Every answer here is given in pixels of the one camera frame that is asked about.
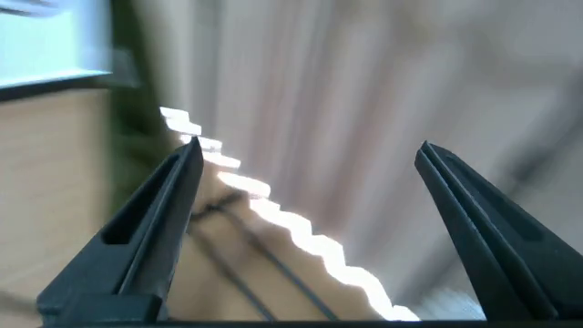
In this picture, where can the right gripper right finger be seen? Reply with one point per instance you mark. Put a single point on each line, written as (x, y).
(514, 255)

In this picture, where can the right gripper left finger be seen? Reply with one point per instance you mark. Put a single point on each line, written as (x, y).
(136, 255)

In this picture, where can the black clothes rack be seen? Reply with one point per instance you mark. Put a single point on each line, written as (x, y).
(214, 207)

